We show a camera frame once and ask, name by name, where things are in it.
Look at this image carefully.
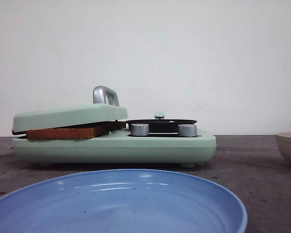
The blue plate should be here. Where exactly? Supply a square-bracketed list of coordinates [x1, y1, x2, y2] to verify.
[0, 169, 248, 233]

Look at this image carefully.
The white bread slice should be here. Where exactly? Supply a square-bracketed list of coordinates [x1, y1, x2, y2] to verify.
[26, 121, 126, 140]

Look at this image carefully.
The silver right control knob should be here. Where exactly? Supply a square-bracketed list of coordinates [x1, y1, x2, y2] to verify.
[178, 124, 198, 137]

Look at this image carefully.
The silver left control knob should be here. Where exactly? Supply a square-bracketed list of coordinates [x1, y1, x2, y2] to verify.
[130, 123, 150, 137]

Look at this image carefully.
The black frying pan green handle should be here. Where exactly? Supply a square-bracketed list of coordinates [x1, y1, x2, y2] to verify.
[126, 118, 197, 133]

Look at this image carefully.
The silver control knob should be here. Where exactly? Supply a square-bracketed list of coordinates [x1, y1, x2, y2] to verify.
[178, 124, 198, 137]
[130, 123, 150, 137]

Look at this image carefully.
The cream ribbed bowl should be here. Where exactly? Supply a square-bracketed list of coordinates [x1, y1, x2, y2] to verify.
[275, 132, 291, 164]

